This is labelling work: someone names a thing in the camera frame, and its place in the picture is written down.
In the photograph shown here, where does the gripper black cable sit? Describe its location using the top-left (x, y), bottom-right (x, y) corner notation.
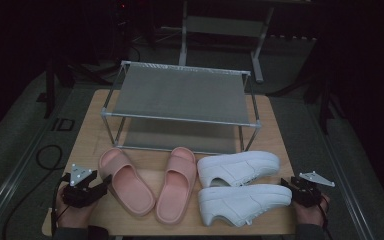
top-left (50, 173), bottom-right (73, 235)
top-left (317, 194), bottom-right (335, 240)

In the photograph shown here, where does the person's right hand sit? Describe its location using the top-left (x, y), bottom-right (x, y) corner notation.
top-left (293, 194), bottom-right (331, 228)

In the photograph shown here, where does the white sneaker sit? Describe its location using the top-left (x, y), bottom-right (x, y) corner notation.
top-left (197, 184), bottom-right (293, 228)
top-left (196, 150), bottom-right (281, 189)

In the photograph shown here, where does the grey two-tier shoe rack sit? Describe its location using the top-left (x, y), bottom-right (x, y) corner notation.
top-left (100, 60), bottom-right (263, 156)

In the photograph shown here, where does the black stand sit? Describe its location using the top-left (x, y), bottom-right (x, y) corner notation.
top-left (36, 59), bottom-right (114, 120)
top-left (266, 43), bottom-right (347, 136)

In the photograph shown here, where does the person's left hand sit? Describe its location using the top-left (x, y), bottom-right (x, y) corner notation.
top-left (54, 184), bottom-right (98, 229)

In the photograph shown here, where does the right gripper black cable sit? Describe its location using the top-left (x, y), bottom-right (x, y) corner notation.
top-left (317, 194), bottom-right (335, 240)

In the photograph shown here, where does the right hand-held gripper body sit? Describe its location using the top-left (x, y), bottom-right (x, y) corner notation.
top-left (290, 171), bottom-right (336, 208)

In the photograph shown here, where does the black floor cable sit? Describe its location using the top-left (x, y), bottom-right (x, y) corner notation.
top-left (1, 144), bottom-right (64, 240)

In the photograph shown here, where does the grey metal table frame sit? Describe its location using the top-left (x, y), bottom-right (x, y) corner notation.
top-left (178, 0), bottom-right (275, 84)

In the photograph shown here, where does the pink slipper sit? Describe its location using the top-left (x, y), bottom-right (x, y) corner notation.
top-left (154, 146), bottom-right (198, 226)
top-left (98, 147), bottom-right (157, 218)

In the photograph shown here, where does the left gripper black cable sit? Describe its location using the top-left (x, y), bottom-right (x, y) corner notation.
top-left (50, 173), bottom-right (73, 235)

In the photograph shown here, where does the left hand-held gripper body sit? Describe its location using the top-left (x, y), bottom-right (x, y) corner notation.
top-left (61, 163), bottom-right (110, 210)

